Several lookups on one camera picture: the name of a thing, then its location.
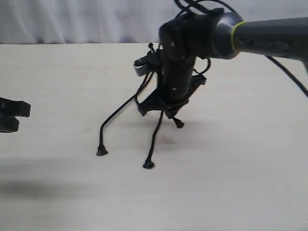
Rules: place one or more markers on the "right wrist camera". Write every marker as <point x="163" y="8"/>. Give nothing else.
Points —
<point x="147" y="64"/>

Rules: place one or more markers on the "white backdrop curtain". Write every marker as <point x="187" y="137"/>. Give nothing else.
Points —
<point x="119" y="21"/>

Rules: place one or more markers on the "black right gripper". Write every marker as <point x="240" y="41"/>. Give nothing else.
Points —
<point x="178" y="84"/>

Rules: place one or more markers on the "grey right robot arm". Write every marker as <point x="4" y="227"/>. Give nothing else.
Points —
<point x="219" y="35"/>

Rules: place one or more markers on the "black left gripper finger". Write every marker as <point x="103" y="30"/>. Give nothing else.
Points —
<point x="10" y="108"/>
<point x="9" y="125"/>

